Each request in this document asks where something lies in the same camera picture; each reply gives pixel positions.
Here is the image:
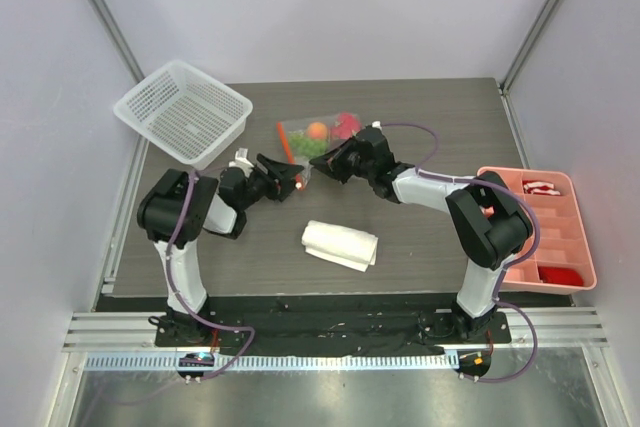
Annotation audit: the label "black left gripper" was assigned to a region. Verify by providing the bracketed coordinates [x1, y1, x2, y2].
[238, 155, 302, 211]

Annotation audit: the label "clear zip top bag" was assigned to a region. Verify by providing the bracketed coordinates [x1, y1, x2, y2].
[277, 112, 363, 190]

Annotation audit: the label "red fake dragon fruit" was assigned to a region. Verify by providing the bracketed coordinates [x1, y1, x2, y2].
[330, 112, 362, 140]

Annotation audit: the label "green fake grapes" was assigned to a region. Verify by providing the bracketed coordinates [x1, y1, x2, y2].
[288, 132, 328, 158]

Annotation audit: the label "orange fake fruit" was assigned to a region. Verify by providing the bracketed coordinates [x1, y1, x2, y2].
[306, 122, 329, 141]

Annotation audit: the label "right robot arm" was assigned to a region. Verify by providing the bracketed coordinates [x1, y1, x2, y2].
[310, 125, 539, 342]

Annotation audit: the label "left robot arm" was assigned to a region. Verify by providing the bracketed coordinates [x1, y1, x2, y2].
[136, 148, 310, 346]

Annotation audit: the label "folded white cloth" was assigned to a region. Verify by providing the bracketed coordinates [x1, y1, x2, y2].
[301, 220, 378, 272]

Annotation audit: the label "white perforated plastic basket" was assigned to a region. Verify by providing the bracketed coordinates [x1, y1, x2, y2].
[113, 60, 253, 170]

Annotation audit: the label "red white item in tray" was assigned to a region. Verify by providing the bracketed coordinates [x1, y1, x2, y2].
[522, 179, 562, 196]

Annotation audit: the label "pink compartment tray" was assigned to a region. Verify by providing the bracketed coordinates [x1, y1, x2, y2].
[478, 166, 597, 295]

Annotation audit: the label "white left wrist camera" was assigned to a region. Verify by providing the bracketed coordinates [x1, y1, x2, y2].
[229, 148, 254, 175]

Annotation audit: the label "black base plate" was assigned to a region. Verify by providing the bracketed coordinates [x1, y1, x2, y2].
[148, 294, 512, 358]

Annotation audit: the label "white slotted cable duct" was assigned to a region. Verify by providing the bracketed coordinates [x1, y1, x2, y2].
[85, 351, 459, 373]

